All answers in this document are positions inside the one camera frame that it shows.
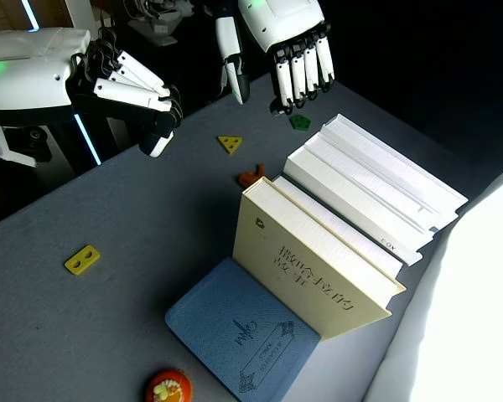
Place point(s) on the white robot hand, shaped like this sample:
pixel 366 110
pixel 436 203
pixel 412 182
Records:
pixel 285 21
pixel 33 75

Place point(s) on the black hardcover book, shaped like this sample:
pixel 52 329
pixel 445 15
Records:
pixel 339 226

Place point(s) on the white cardboard box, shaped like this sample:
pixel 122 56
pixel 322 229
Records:
pixel 373 176

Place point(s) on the cream hardcover book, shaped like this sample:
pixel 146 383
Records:
pixel 297 272

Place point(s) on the blue cloth-covered book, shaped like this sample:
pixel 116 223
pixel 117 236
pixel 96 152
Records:
pixel 234 335

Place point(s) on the blue LED light strip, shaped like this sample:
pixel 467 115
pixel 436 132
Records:
pixel 88 138

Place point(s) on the green pentagon block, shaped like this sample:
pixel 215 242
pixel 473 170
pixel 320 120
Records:
pixel 299 122

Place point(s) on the white background device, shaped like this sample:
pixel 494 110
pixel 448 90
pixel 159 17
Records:
pixel 159 31

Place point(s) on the yellow triangle block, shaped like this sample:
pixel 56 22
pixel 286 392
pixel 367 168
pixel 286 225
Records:
pixel 230 144

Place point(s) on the orange-brown toy block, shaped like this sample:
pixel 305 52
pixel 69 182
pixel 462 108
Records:
pixel 249 176

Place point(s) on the yellow two-hole rectangle block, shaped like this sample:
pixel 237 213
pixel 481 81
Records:
pixel 82 260

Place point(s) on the grey table cloth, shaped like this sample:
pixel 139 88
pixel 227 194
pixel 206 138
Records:
pixel 109 314

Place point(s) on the orange toy cake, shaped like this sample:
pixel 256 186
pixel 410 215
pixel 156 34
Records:
pixel 168 387

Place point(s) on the white panel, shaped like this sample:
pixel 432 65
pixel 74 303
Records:
pixel 465 314

